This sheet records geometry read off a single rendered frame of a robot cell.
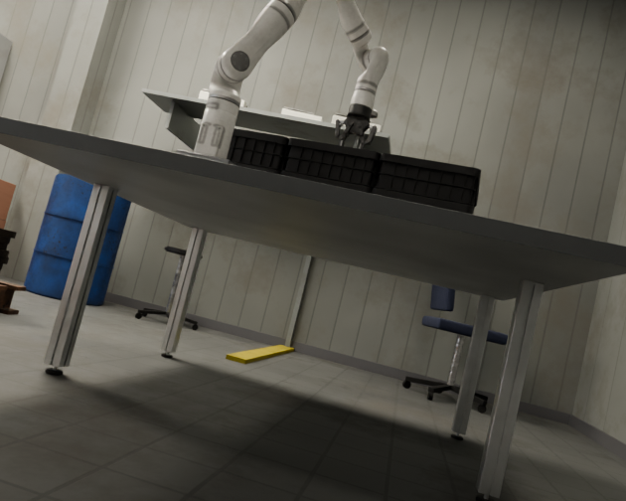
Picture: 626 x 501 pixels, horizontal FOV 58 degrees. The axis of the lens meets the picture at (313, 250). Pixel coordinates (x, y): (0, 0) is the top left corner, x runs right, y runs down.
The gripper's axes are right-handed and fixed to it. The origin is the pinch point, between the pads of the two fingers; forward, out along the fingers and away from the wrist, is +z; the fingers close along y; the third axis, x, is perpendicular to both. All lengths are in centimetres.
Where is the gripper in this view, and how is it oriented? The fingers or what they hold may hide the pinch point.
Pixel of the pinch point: (350, 149)
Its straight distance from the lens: 184.4
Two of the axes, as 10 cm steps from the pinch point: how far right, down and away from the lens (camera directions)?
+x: 2.3, 1.5, 9.6
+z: -2.5, 9.6, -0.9
